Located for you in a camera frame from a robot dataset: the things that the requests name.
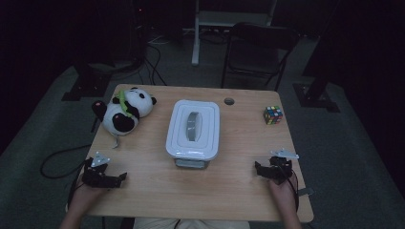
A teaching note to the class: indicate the white metal desk frame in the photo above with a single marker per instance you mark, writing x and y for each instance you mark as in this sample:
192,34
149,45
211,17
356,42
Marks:
203,22

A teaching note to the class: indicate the white storage box lid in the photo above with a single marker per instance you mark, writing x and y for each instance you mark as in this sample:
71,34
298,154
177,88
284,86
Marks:
193,127

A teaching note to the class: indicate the black stand with base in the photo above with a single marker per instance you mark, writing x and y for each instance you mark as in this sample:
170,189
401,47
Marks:
315,92
87,84

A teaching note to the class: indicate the person's beige trousers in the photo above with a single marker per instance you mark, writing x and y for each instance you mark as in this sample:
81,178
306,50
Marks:
191,224

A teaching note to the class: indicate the black folding chair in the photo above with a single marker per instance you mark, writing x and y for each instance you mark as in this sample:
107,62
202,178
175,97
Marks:
254,54

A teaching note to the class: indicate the small black floor strip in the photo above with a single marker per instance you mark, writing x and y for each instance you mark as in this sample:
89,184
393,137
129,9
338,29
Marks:
94,125

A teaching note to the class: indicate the clear plastic storage box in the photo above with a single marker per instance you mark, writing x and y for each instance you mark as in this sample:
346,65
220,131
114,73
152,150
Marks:
192,163

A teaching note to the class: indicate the grey tape strip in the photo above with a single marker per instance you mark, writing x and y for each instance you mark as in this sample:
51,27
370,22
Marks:
305,191

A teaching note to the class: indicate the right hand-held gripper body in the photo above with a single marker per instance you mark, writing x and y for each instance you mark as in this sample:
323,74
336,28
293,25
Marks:
281,167

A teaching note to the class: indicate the colourful puzzle cube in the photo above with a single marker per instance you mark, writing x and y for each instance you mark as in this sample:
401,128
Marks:
273,115

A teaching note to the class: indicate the person's right hand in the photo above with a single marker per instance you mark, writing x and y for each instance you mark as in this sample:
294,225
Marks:
283,194

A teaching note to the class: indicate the person's left hand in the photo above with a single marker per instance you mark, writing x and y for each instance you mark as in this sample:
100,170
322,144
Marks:
83,198

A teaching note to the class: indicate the panda plush toy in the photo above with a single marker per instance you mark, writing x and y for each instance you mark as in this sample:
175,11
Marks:
127,111

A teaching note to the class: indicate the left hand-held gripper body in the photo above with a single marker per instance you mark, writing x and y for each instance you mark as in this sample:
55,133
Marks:
95,178

